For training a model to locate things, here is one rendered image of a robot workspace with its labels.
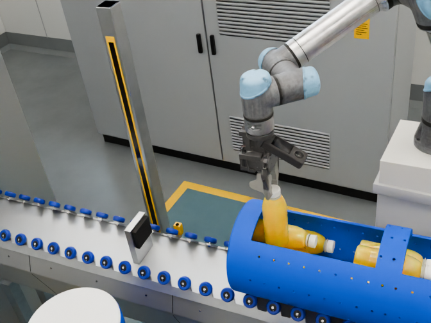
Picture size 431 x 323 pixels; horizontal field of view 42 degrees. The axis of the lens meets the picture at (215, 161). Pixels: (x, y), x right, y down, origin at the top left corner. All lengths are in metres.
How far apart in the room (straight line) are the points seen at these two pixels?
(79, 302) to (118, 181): 2.24
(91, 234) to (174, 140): 1.87
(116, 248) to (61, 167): 2.25
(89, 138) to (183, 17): 1.54
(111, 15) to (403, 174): 1.04
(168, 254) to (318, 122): 1.58
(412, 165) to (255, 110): 0.62
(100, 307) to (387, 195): 0.95
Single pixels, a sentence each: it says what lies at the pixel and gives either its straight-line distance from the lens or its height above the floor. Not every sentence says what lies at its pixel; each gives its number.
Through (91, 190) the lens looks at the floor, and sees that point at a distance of 3.94.
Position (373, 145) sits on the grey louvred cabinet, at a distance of 3.26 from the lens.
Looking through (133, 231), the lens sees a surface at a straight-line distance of 1.88.
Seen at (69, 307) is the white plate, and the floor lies 1.04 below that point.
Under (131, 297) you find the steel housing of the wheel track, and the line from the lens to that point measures 1.98.
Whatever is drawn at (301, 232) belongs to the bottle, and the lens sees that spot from 1.69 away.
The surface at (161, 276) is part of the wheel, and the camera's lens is 1.86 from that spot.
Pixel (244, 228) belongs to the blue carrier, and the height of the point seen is 1.22.
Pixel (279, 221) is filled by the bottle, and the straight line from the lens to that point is 1.56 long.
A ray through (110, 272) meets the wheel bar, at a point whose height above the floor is 0.93.
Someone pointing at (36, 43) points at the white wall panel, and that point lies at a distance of 6.32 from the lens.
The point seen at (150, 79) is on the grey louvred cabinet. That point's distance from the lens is 3.72.
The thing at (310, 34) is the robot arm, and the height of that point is 1.70.
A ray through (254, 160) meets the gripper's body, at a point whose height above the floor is 1.46.
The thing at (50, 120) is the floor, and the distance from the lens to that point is 4.90.
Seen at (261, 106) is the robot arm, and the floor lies 1.62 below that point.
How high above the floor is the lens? 2.31
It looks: 36 degrees down
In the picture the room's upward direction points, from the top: 8 degrees counter-clockwise
